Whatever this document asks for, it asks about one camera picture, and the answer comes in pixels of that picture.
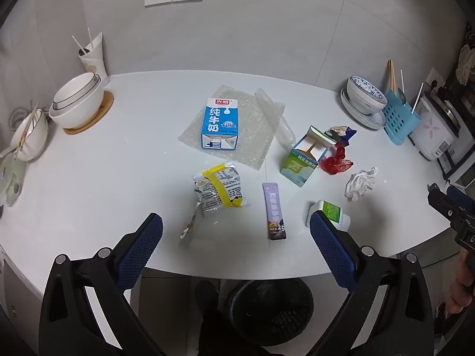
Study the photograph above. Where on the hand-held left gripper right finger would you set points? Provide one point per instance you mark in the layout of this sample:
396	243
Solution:
330	252

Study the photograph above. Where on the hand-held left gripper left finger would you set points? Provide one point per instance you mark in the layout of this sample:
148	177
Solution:
143	252

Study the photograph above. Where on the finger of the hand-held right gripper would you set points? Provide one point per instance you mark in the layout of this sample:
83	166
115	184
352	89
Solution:
437	197
460	197

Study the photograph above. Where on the white bottle green label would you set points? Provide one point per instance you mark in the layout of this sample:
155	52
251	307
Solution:
336	213

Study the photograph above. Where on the torn silver wrapper piece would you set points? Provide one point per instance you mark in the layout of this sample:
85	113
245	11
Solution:
191	224

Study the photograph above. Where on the purple sachet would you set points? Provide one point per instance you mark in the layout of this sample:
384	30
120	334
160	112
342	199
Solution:
274	207

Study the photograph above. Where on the white tissue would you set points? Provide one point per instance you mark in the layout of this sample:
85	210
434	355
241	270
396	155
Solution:
358	185

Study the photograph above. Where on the black trash bin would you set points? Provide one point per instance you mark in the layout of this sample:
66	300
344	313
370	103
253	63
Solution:
271	315

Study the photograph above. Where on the red net bag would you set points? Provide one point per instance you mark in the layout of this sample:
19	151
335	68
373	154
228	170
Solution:
334	164

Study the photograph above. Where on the green white medicine box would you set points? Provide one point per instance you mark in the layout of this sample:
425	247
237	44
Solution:
297	167

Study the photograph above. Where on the yellow silver snack packet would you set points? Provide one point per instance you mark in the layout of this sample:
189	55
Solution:
219	189

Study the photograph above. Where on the blue snack wrapper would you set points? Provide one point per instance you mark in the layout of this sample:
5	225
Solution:
346	131

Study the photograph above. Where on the clear plastic tube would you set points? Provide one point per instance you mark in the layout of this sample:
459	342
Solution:
286	131

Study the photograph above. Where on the clear bubble wrap sheet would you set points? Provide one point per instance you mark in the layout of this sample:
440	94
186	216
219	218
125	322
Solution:
256	133

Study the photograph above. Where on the blue white milk carton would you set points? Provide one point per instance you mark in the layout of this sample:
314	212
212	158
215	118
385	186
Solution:
219	122

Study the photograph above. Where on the person's right hand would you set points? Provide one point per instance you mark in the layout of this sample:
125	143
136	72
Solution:
462	285

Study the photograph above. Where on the white rice cooker pink flowers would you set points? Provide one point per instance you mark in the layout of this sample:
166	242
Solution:
430	129

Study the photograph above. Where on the blue plastic utensil holder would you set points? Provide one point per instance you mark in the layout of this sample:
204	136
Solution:
399	122

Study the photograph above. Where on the blue striped plate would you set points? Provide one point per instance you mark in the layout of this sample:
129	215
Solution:
371	121

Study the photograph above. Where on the metal spoon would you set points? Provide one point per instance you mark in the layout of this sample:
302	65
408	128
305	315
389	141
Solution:
401	96

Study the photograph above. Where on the stacked patterned bowls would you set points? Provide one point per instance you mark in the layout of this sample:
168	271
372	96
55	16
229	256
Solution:
365	104

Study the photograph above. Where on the long wooden chopstick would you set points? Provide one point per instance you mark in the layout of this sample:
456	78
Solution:
389	78
393	78

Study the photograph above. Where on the blue floral bowl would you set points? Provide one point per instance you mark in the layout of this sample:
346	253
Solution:
365	86

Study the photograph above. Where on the beige hanging cloth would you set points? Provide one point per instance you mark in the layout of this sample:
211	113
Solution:
465	63

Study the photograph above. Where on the large white bowl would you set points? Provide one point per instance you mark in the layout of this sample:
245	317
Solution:
82	115

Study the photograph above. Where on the pale green patterned dish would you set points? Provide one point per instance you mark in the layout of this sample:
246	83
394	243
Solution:
11	178

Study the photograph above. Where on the round wooden coaster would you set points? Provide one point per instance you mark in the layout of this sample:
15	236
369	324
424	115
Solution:
106	104

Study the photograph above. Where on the white bowl with chopsticks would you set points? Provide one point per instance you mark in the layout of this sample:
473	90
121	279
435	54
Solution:
35	141

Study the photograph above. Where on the white bowl black rim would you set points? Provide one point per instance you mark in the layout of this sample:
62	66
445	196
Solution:
74	89

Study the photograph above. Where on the tall white paper holder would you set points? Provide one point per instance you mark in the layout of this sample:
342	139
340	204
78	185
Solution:
95	63

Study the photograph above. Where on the white plastic stick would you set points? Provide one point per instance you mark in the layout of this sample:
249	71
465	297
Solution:
77	43
90	38

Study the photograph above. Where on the wall socket with black plug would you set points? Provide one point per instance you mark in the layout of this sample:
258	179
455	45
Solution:
433	78

